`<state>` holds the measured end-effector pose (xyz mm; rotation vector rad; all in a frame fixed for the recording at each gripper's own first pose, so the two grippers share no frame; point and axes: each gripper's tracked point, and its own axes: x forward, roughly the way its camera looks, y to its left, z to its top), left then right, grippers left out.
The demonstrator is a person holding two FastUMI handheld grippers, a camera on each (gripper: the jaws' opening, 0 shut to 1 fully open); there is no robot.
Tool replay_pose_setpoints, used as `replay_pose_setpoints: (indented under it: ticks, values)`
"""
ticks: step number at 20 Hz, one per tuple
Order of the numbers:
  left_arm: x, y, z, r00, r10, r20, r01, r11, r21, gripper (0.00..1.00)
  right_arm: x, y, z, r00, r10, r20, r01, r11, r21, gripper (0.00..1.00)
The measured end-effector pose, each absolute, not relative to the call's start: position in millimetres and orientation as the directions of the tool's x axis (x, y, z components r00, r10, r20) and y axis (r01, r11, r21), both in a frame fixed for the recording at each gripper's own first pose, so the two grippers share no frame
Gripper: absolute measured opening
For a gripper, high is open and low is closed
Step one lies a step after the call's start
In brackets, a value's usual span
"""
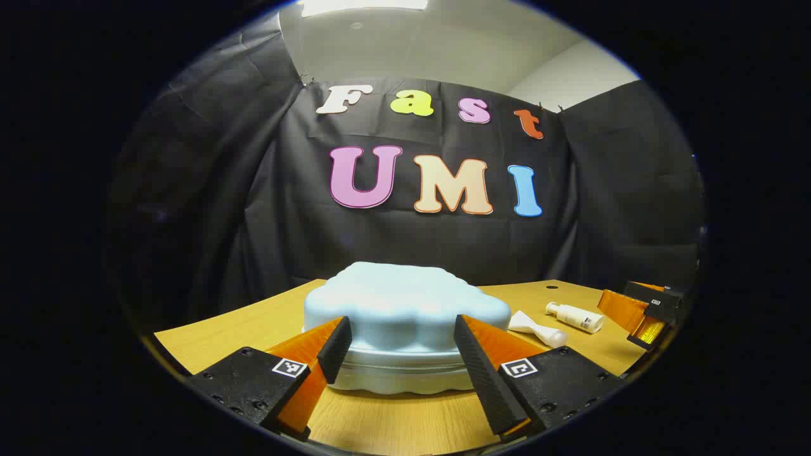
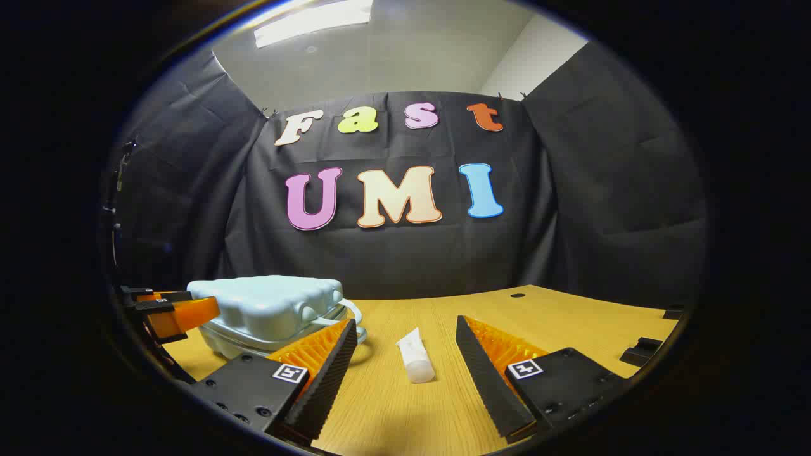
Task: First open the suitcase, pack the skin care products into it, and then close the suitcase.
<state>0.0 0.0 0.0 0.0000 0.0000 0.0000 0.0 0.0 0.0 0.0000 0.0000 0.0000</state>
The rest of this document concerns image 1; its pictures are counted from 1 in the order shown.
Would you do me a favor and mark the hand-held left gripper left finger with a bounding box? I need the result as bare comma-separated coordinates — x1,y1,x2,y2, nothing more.
188,315,353,442

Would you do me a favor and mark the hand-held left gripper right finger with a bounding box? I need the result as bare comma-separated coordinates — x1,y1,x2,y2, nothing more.
454,314,628,444

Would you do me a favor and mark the white pump bottle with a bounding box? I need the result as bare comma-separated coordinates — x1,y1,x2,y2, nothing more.
546,301,604,334

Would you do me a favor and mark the white squeeze tube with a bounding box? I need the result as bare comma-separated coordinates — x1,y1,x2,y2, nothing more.
508,310,569,348

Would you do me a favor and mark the light blue suitcase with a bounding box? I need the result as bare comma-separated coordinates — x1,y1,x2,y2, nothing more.
303,262,511,396

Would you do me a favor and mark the ceiling light panel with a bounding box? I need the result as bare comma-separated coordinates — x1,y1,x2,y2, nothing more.
301,0,430,18

